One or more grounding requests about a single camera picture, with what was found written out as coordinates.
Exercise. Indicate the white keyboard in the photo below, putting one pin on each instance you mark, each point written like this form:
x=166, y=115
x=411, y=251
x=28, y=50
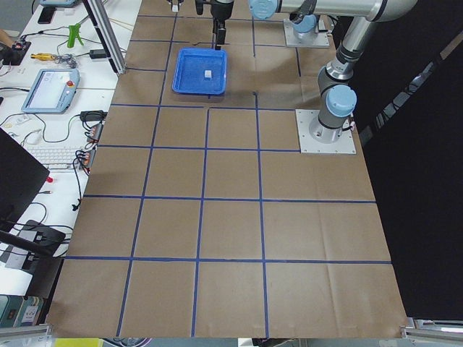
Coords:
x=57, y=158

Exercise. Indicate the black monitor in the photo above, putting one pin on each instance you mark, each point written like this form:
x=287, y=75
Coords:
x=22, y=176

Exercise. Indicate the teach pendant tablet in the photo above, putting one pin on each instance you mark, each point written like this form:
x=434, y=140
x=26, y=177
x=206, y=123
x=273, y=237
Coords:
x=52, y=91

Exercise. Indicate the black monitor stand base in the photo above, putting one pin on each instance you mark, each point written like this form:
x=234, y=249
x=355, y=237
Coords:
x=46, y=238

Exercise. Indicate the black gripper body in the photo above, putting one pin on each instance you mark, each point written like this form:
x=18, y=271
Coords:
x=221, y=10

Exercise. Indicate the blue plastic tray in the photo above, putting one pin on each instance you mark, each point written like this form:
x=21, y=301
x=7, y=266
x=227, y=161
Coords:
x=189, y=71

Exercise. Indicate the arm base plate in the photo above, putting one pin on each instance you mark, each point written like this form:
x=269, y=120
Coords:
x=314, y=138
x=316, y=38

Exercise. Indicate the aluminium frame post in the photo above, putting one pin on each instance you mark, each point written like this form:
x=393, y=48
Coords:
x=100, y=20

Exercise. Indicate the green clamp tool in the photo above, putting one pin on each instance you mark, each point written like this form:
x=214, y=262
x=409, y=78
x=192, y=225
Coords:
x=74, y=35

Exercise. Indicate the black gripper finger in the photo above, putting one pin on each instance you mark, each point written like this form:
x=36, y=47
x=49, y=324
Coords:
x=219, y=31

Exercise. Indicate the black phone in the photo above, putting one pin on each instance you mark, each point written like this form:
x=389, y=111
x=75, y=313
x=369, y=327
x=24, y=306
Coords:
x=46, y=15

